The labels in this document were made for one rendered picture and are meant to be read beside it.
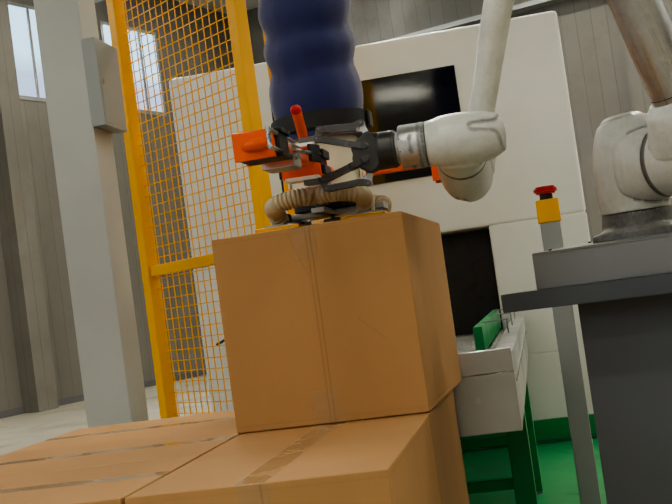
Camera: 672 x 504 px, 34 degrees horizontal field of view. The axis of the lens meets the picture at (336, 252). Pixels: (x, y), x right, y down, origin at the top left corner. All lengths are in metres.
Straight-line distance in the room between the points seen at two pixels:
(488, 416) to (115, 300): 1.46
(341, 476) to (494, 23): 1.09
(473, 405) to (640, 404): 0.52
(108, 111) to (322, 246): 1.73
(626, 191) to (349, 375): 0.74
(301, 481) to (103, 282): 2.24
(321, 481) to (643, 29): 1.19
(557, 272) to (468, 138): 0.42
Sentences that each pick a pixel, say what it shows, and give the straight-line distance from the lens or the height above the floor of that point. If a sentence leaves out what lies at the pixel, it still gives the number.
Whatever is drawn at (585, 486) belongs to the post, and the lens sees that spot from 3.42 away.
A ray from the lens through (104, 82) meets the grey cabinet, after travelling 3.82.
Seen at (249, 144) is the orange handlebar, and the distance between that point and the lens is 1.89.
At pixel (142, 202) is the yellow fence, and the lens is 4.30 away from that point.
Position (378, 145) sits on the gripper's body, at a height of 1.08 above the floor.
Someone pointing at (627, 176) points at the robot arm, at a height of 0.97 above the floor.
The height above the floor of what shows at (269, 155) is 1.05.
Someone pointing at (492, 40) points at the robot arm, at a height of 1.27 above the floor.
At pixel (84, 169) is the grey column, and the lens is 3.80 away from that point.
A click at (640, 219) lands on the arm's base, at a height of 0.87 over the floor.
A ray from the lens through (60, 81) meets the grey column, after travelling 3.87.
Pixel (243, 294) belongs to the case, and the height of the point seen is 0.83.
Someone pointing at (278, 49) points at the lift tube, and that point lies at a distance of 2.50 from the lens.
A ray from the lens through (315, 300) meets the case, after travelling 2.21.
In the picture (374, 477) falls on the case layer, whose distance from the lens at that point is 1.58.
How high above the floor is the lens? 0.79
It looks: 2 degrees up
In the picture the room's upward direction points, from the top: 8 degrees counter-clockwise
